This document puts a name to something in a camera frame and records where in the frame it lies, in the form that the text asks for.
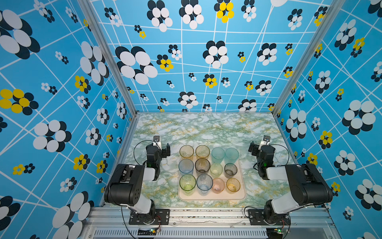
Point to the textured blue glass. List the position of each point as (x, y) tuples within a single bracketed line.
[(186, 166)]

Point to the aluminium front rail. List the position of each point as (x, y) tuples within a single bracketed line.
[(209, 223)]

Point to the left green circuit board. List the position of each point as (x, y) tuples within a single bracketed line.
[(148, 232)]

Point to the small pink glass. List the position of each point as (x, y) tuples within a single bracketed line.
[(218, 185)]

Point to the tall amber glass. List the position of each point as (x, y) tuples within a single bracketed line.
[(186, 152)]

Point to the small light green glass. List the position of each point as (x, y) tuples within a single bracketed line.
[(216, 169)]

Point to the small grey glass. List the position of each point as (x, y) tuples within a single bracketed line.
[(230, 170)]

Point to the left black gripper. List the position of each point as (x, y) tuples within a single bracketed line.
[(164, 154)]

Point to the small amber glass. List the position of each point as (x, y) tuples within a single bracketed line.
[(233, 185)]

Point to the right aluminium corner post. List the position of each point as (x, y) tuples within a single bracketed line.
[(332, 13)]

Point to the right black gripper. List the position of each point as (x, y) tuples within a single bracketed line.
[(255, 148)]

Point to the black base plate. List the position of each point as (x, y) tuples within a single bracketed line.
[(153, 218), (259, 218)]

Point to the cream plastic tray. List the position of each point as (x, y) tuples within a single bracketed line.
[(223, 196)]

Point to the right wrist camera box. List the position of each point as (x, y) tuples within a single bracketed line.
[(265, 140)]

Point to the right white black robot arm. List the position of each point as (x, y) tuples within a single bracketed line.
[(306, 185)]

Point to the tall grey glass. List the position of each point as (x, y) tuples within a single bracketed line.
[(202, 165)]

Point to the tall pale blue glass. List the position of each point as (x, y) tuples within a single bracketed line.
[(204, 184)]

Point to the teal dotted glass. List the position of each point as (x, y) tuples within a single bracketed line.
[(218, 155), (231, 155)]

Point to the tall yellow glass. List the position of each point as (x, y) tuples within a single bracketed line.
[(202, 151)]

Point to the left aluminium corner post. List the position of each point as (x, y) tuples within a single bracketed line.
[(90, 15)]

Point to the tall green glass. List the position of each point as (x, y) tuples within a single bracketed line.
[(187, 184)]

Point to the aluminium corner post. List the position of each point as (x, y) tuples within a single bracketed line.
[(90, 15), (332, 13)]

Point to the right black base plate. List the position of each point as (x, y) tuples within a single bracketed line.
[(259, 218)]

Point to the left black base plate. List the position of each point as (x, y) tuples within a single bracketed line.
[(153, 218)]

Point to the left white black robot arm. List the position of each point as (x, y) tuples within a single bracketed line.
[(125, 186)]

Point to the right green circuit board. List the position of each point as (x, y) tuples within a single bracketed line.
[(274, 233)]

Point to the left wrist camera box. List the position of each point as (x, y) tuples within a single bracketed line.
[(157, 141)]

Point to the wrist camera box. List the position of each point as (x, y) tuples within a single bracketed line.
[(265, 140), (157, 141)]

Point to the green circuit board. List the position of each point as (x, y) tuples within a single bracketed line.
[(148, 232), (274, 233)]

